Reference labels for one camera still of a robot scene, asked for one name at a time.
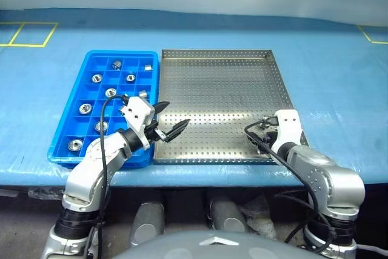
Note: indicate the blue compartment tray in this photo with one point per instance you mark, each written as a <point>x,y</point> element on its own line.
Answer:
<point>65,137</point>

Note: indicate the perforated metal tray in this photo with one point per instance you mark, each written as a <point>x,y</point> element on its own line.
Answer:
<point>218,95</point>

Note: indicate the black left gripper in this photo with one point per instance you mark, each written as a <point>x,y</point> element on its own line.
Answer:
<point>153,130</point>

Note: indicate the grey rounded robot leg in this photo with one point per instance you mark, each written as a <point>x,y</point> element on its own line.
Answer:
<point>148,222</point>
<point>227,216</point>

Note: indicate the crumpled clear plastic sheet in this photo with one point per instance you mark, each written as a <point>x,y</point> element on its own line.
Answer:
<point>260,213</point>

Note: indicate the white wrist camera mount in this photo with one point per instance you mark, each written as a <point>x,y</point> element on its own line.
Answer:
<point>138,110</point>
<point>288,122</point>

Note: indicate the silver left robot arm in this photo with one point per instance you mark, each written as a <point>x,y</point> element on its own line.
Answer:
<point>91,165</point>

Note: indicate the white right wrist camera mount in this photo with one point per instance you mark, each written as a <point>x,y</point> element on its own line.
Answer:
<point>288,122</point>

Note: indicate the grey robot torso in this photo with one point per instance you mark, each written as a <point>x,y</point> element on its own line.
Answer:
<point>212,250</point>

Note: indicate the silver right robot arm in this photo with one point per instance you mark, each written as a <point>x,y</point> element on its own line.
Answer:
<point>327,177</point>

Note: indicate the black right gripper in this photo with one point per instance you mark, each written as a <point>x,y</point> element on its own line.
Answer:
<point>266,137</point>

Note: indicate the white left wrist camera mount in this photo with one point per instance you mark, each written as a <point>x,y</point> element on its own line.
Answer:
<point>138,110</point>

